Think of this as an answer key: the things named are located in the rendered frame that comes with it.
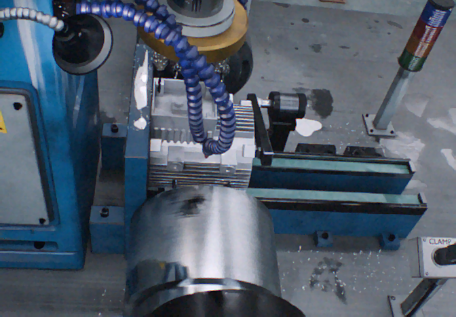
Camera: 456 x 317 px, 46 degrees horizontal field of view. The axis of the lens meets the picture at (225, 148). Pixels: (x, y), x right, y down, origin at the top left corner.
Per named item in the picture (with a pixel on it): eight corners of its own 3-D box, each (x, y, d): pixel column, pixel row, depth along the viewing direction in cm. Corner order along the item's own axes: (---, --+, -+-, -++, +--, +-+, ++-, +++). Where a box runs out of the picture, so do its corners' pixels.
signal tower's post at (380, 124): (368, 135, 150) (431, 8, 119) (362, 115, 156) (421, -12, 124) (395, 136, 151) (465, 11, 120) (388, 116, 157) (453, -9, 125)
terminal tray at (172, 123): (149, 142, 102) (150, 116, 96) (153, 103, 109) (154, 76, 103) (212, 146, 103) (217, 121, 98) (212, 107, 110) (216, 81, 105)
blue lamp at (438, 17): (424, 26, 124) (432, 9, 121) (416, 10, 128) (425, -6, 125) (448, 28, 125) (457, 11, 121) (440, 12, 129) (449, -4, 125)
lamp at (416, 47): (408, 56, 131) (416, 41, 127) (402, 41, 135) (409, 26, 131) (432, 58, 131) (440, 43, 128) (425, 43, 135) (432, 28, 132)
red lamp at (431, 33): (416, 41, 127) (424, 26, 124) (409, 26, 131) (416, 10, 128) (440, 43, 128) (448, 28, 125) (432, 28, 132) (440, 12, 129)
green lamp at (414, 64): (402, 70, 134) (408, 56, 131) (395, 55, 138) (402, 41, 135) (424, 72, 135) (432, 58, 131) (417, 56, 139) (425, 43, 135)
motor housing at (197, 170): (146, 207, 110) (148, 146, 96) (151, 138, 123) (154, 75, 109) (242, 211, 113) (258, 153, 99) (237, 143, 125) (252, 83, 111)
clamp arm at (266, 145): (243, 104, 123) (258, 165, 102) (244, 92, 122) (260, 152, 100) (258, 104, 124) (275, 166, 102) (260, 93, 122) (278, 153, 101)
